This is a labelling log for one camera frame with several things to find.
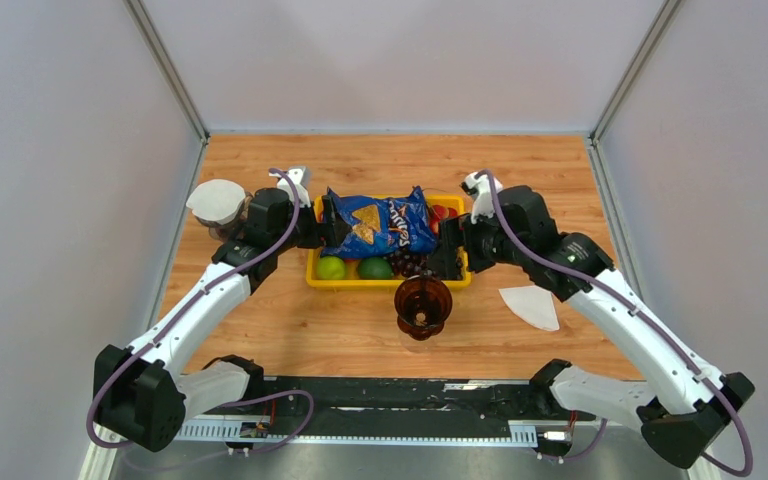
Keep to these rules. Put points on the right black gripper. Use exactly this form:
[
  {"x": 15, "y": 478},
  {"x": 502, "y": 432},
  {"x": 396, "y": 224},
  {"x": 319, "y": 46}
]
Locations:
[{"x": 455, "y": 230}]

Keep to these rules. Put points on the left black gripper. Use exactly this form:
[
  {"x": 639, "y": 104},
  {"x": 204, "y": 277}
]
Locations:
[{"x": 335, "y": 229}]

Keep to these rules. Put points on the brown coffee dripper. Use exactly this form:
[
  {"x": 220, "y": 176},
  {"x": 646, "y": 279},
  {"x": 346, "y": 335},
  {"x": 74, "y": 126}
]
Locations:
[{"x": 422, "y": 304}]

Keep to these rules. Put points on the white coffee filter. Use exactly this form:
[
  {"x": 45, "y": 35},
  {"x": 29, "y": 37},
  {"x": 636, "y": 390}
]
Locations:
[
  {"x": 533, "y": 305},
  {"x": 216, "y": 202}
]

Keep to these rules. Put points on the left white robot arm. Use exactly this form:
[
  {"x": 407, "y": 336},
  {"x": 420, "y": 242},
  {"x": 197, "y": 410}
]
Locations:
[{"x": 141, "y": 394}]

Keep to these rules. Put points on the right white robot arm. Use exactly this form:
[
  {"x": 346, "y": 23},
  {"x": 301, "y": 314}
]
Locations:
[{"x": 682, "y": 402}]

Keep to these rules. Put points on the red lychee bunch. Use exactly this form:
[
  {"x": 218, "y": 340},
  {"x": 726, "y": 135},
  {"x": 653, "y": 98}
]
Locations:
[{"x": 437, "y": 214}]

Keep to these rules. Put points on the yellow-green lime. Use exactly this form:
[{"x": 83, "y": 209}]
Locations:
[{"x": 330, "y": 268}]

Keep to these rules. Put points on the dark grape bunch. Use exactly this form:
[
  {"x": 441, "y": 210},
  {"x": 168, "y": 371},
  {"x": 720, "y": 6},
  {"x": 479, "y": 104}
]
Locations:
[{"x": 407, "y": 264}]

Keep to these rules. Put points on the yellow plastic tray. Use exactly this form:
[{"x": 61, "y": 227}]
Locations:
[{"x": 351, "y": 280}]

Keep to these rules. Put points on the blue chips bag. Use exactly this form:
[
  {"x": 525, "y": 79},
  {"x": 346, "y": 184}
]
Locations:
[{"x": 381, "y": 226}]

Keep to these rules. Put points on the dark green lime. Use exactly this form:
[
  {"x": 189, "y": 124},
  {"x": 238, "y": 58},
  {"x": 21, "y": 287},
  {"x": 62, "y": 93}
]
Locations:
[{"x": 374, "y": 269}]

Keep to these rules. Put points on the clear glass beaker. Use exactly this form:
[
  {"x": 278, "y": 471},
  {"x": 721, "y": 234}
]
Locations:
[{"x": 414, "y": 346}]

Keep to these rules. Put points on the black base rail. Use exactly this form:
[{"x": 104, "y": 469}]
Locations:
[{"x": 385, "y": 410}]

